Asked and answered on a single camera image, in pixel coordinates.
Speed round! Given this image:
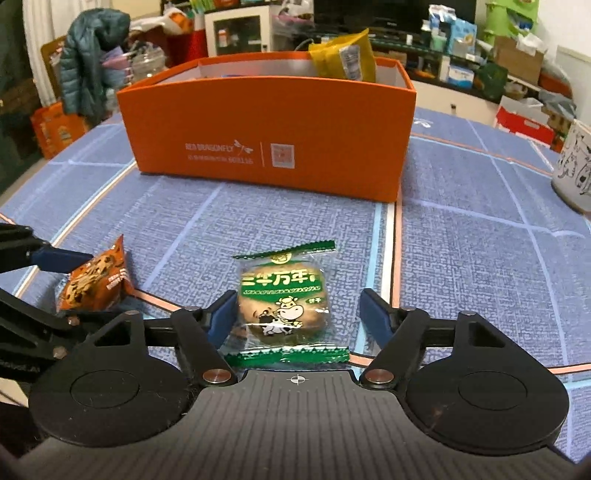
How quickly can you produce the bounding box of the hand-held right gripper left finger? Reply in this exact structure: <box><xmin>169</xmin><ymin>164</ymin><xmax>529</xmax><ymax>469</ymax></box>
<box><xmin>88</xmin><ymin>291</ymin><xmax>238</xmax><ymax>387</ymax></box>

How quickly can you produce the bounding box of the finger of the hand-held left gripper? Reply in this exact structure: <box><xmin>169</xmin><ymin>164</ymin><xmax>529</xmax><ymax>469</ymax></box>
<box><xmin>0</xmin><ymin>287</ymin><xmax>127</xmax><ymax>372</ymax></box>
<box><xmin>0</xmin><ymin>224</ymin><xmax>93</xmax><ymax>276</ymax></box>

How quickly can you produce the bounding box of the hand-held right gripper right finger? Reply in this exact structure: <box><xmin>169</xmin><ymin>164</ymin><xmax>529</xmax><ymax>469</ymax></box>
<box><xmin>360</xmin><ymin>290</ymin><xmax>513</xmax><ymax>387</ymax></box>

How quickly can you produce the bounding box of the orange chocolate chip cookie packet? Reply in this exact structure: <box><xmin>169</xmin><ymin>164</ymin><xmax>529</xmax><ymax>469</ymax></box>
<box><xmin>56</xmin><ymin>234</ymin><xmax>136</xmax><ymax>315</ymax></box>

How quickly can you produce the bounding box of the green cow cookie packet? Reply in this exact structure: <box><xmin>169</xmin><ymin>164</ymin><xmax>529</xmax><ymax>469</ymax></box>
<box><xmin>224</xmin><ymin>240</ymin><xmax>350</xmax><ymax>367</ymax></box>

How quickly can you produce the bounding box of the orange cardboard box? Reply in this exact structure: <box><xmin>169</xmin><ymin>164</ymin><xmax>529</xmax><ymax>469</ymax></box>
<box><xmin>116</xmin><ymin>50</ymin><xmax>417</xmax><ymax>204</ymax></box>

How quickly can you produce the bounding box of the yellow snack bag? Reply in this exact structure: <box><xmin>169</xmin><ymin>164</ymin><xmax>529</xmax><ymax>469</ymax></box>
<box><xmin>308</xmin><ymin>28</ymin><xmax>377</xmax><ymax>83</ymax></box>

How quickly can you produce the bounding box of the blue checked tablecloth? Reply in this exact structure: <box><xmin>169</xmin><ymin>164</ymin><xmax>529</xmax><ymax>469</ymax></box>
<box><xmin>0</xmin><ymin>106</ymin><xmax>591</xmax><ymax>464</ymax></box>

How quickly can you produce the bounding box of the orange paper bag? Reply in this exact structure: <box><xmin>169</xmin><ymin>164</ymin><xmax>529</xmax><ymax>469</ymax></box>
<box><xmin>30</xmin><ymin>102</ymin><xmax>90</xmax><ymax>160</ymax></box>

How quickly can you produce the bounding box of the teal puffer jacket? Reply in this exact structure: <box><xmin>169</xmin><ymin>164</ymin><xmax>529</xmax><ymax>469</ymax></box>
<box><xmin>59</xmin><ymin>9</ymin><xmax>132</xmax><ymax>127</ymax></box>

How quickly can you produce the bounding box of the low television stand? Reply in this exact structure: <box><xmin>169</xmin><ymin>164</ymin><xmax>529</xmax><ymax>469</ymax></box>
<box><xmin>369</xmin><ymin>28</ymin><xmax>504</xmax><ymax>125</ymax></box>

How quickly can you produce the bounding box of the red white box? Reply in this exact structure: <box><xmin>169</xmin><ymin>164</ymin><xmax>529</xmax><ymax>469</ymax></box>
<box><xmin>495</xmin><ymin>106</ymin><xmax>555</xmax><ymax>146</ymax></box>

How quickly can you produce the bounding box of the white cat print mug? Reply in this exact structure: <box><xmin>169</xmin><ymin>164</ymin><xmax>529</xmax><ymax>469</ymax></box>
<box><xmin>551</xmin><ymin>119</ymin><xmax>591</xmax><ymax>214</ymax></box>

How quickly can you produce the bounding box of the white glass door cabinet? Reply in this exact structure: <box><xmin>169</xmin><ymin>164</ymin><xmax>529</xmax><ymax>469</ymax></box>
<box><xmin>204</xmin><ymin>4</ymin><xmax>273</xmax><ymax>58</ymax></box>

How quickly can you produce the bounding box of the brown cardboard box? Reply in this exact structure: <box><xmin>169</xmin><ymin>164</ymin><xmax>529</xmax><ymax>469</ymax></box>
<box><xmin>492</xmin><ymin>34</ymin><xmax>546</xmax><ymax>86</ymax></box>

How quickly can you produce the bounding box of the black flat television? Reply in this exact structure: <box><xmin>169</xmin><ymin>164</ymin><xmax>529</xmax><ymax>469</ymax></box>
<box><xmin>314</xmin><ymin>0</ymin><xmax>476</xmax><ymax>33</ymax></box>

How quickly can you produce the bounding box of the green plastic rack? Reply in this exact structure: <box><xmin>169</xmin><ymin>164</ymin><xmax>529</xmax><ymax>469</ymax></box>
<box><xmin>485</xmin><ymin>0</ymin><xmax>540</xmax><ymax>42</ymax></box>

